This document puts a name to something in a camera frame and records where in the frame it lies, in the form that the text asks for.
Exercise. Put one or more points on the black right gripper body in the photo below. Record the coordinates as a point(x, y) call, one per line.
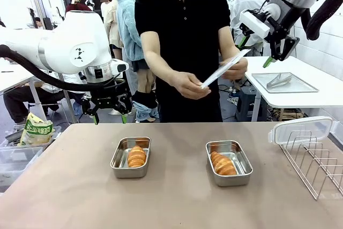
point(284, 25)

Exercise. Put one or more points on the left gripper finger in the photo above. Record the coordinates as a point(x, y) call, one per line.
point(124, 117)
point(95, 117)

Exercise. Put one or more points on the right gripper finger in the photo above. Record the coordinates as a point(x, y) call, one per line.
point(243, 40)
point(281, 52)

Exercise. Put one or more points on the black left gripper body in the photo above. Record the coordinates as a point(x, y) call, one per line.
point(107, 97)

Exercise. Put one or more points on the golden croissant bread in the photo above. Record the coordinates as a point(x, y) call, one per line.
point(136, 156)
point(222, 163)

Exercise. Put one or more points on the steel rectangular container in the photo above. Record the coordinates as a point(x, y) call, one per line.
point(242, 164)
point(119, 159)

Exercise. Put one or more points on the person's left forearm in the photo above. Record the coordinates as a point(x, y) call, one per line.
point(229, 44)

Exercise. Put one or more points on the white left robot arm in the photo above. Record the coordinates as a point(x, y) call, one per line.
point(67, 46)

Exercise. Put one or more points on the person's right forearm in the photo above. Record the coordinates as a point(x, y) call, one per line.
point(163, 68)

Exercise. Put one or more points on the person's left hand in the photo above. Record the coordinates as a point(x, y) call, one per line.
point(237, 69)

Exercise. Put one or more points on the person's right hand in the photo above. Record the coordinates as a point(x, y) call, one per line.
point(190, 85)

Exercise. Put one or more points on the metal tongs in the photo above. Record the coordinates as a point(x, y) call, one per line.
point(278, 81)

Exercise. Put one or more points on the mannequin in white shirt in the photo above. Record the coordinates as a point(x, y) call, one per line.
point(238, 11)

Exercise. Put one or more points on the flat metal tray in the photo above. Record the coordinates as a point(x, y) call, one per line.
point(302, 85)

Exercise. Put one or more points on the white side table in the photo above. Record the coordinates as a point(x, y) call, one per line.
point(294, 100)

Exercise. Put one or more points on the person in black shirt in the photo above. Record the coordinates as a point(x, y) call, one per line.
point(185, 38)

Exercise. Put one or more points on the yellow green snack bag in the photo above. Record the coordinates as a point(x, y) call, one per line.
point(34, 132)

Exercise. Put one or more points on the grey blue stool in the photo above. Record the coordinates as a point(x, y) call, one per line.
point(245, 103)

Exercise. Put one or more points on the mannequin in beige jacket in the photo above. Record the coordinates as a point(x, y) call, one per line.
point(110, 25)

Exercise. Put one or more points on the seated person in dark trousers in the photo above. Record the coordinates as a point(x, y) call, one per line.
point(16, 97)

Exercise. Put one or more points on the clear plastic storage bin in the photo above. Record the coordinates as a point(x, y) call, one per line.
point(16, 159)

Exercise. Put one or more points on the white work table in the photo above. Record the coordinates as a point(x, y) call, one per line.
point(10, 78)

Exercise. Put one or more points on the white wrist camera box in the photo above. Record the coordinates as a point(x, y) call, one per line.
point(253, 23)

